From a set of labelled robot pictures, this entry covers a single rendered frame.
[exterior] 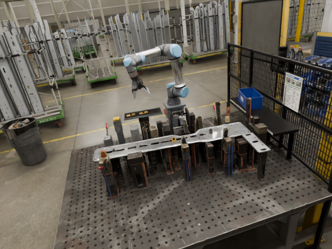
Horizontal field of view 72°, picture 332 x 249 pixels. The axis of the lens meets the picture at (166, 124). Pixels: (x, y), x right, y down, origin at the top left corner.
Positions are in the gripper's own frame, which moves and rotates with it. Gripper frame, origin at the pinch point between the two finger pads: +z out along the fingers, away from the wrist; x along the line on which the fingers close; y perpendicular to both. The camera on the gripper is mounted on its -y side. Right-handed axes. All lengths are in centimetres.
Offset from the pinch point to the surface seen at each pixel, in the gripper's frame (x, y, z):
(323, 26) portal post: -306, 362, 116
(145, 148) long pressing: 4.0, -31.3, 32.5
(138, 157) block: 6, -48, 28
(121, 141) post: 38, -4, 39
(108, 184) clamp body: 35, -58, 40
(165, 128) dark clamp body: -10.5, -5.3, 34.5
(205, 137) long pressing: -46, -19, 44
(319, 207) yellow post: -125, -51, 114
